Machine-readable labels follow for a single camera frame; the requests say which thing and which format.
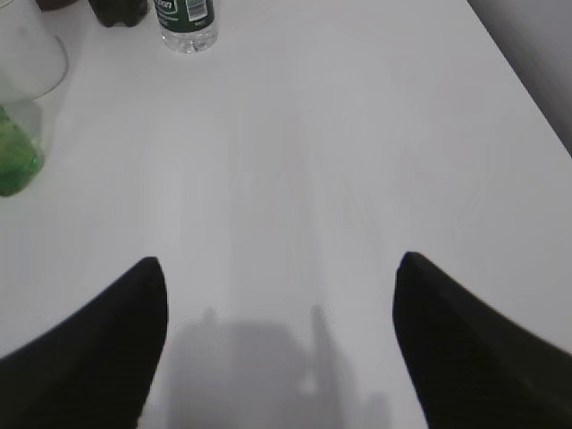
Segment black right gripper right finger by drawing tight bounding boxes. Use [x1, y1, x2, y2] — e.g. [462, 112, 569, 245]
[392, 252, 571, 428]

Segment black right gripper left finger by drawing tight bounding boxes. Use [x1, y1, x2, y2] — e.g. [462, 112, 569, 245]
[1, 257, 169, 428]

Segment green plastic soda bottle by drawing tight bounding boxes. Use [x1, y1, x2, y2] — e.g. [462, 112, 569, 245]
[1, 101, 45, 197]

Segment white ceramic mug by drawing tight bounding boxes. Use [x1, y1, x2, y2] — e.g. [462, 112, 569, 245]
[1, 1, 69, 104]

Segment clear water bottle green label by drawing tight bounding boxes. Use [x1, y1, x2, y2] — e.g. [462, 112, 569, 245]
[154, 0, 218, 54]

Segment dark cola bottle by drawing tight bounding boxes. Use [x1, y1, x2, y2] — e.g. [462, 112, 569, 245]
[88, 0, 149, 28]

